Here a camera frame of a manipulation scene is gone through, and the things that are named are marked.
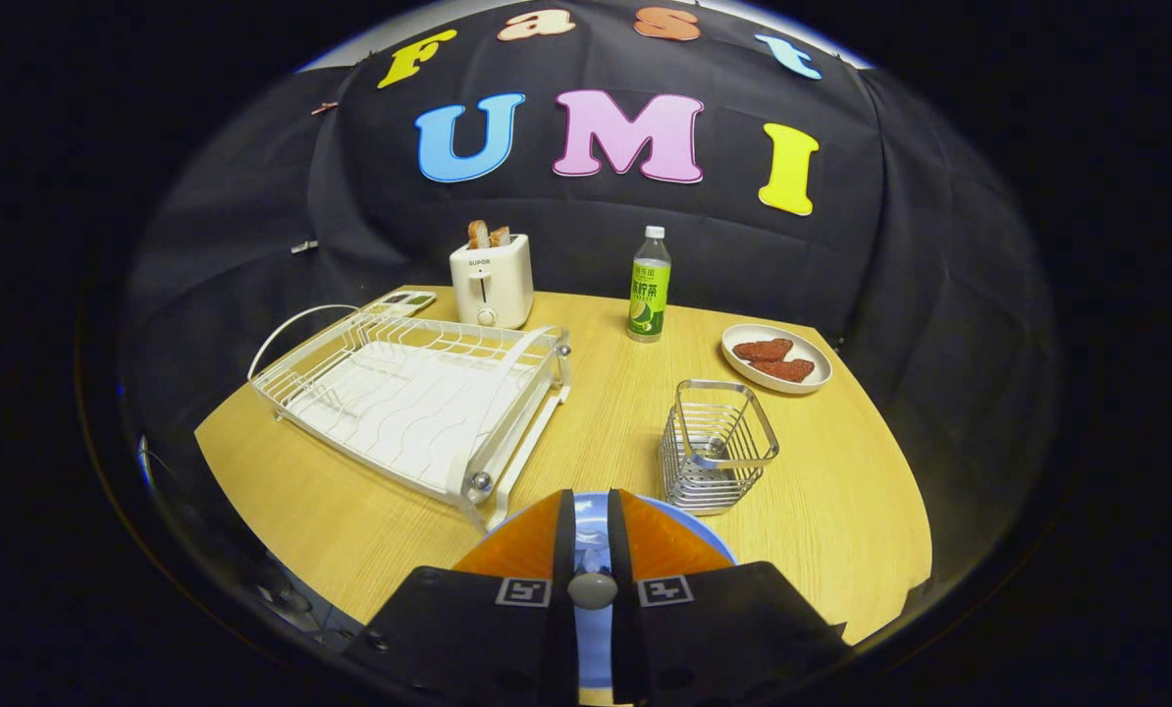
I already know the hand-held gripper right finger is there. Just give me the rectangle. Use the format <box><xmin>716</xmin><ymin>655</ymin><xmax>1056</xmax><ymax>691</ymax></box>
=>
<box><xmin>606</xmin><ymin>488</ymin><xmax>852</xmax><ymax>707</ymax></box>

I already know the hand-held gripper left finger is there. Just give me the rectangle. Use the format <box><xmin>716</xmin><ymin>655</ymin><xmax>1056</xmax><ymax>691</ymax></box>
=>
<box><xmin>346</xmin><ymin>489</ymin><xmax>579</xmax><ymax>707</ymax></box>

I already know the blue plate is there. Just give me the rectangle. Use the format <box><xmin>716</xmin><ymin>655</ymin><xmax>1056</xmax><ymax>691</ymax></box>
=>
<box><xmin>478</xmin><ymin>491</ymin><xmax>739</xmax><ymax>690</ymax></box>

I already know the metal spoon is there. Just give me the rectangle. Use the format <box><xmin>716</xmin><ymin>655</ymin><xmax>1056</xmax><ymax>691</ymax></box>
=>
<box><xmin>568</xmin><ymin>516</ymin><xmax>619</xmax><ymax>610</ymax></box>

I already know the metal wire basket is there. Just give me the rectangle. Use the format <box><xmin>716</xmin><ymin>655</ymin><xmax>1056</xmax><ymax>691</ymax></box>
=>
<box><xmin>659</xmin><ymin>380</ymin><xmax>780</xmax><ymax>517</ymax></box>

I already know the white wire dish rack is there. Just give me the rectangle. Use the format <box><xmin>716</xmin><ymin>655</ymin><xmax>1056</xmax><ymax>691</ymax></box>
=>
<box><xmin>247</xmin><ymin>304</ymin><xmax>573</xmax><ymax>531</ymax></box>

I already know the white plate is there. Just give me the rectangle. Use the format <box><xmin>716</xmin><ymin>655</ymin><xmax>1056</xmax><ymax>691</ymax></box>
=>
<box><xmin>721</xmin><ymin>324</ymin><xmax>833</xmax><ymax>396</ymax></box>

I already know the white divided sauce dish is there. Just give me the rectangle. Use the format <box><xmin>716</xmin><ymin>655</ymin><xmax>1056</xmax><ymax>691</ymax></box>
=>
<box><xmin>365</xmin><ymin>291</ymin><xmax>438</xmax><ymax>317</ymax></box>

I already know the green tea bottle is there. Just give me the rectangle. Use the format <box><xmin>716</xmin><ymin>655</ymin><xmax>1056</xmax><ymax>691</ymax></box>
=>
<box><xmin>627</xmin><ymin>226</ymin><xmax>673</xmax><ymax>344</ymax></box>

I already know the white toaster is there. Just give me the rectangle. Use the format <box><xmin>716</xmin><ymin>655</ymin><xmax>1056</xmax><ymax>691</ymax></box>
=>
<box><xmin>449</xmin><ymin>234</ymin><xmax>535</xmax><ymax>330</ymax></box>

